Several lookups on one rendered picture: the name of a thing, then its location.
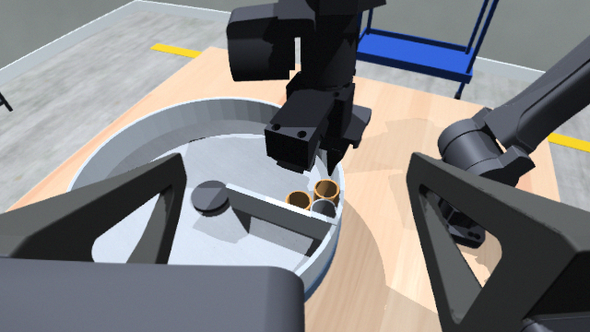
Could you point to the grey round turntable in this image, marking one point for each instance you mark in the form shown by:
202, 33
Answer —
222, 141

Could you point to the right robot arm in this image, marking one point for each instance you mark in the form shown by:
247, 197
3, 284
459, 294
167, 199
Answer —
261, 46

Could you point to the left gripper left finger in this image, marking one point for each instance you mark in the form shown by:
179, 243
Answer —
65, 227

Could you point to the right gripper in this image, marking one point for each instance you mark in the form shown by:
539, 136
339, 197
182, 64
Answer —
337, 148

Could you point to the grey metal bushing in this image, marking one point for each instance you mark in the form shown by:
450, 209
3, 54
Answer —
325, 207

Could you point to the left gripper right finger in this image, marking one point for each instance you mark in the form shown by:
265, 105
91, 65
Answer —
544, 270

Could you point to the bronze bushing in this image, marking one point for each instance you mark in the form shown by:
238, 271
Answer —
326, 187
299, 199

